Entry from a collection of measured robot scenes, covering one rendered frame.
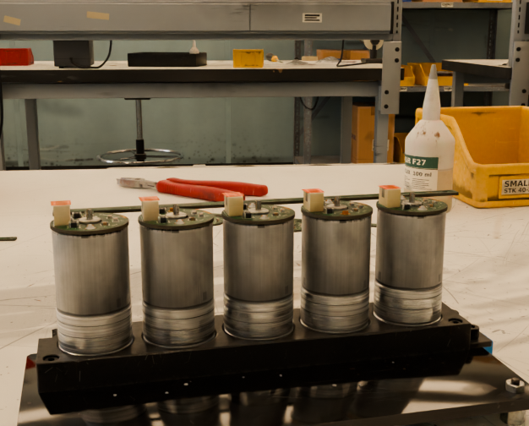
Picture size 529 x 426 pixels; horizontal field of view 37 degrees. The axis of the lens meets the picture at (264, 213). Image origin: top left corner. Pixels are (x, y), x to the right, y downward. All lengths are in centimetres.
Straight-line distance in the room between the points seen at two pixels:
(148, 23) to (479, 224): 208
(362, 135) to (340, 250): 410
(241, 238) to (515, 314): 15
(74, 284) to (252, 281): 6
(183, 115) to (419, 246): 442
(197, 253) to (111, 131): 446
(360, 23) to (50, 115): 257
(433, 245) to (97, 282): 11
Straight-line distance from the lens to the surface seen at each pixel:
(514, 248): 47
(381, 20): 260
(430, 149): 53
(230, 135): 469
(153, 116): 468
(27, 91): 265
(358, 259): 27
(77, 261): 25
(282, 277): 26
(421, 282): 28
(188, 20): 252
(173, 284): 25
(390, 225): 27
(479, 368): 28
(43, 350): 27
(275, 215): 26
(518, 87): 278
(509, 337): 34
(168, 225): 25
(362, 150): 437
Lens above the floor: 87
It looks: 13 degrees down
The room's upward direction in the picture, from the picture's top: straight up
